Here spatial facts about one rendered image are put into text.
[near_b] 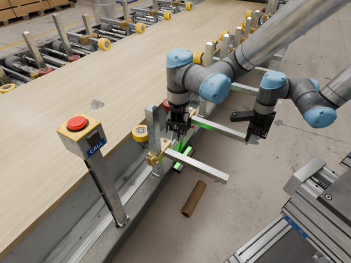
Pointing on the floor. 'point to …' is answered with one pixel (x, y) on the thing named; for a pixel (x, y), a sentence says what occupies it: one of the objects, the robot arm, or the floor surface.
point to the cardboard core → (191, 202)
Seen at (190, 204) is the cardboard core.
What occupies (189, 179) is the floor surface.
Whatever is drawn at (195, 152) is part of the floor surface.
